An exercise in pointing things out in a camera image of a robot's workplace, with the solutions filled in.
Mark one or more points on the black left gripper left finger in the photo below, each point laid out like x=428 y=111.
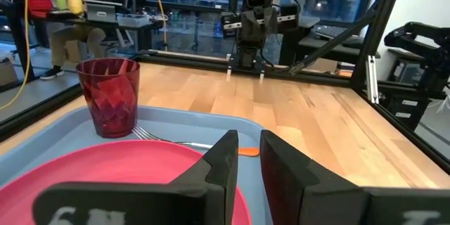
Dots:
x=211 y=183

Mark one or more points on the cardboard box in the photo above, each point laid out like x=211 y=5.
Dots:
x=7 y=70

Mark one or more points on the black control box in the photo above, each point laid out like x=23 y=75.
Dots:
x=404 y=110

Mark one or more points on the person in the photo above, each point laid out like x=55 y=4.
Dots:
x=74 y=35

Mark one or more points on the silver aluminium bracket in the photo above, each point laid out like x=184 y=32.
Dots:
x=372 y=77

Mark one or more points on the black diagonal frame strut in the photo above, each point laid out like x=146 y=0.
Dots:
x=334 y=37

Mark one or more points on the red faceted plastic cup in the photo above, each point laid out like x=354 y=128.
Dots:
x=112 y=105

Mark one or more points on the clear plastic container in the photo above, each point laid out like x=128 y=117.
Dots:
x=134 y=20

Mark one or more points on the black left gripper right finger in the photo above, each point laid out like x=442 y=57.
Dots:
x=299 y=190

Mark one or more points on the grey laptop with logo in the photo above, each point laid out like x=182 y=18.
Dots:
x=101 y=13

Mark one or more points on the black keyboard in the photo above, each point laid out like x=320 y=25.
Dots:
x=334 y=33

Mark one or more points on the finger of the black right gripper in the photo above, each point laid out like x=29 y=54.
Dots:
x=268 y=21
x=250 y=24

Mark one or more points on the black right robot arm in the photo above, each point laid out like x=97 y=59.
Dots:
x=247 y=56

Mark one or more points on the yellow cup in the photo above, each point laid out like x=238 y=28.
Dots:
x=75 y=1

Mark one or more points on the black rig frame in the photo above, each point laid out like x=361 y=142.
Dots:
x=372 y=24

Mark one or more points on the pink plastic plate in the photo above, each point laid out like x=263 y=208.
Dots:
x=105 y=165

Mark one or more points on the black side desk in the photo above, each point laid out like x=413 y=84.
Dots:
x=316 y=47

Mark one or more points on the blue plastic tray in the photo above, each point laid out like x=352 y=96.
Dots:
x=168 y=126

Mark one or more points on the red box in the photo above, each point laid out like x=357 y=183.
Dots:
x=39 y=5

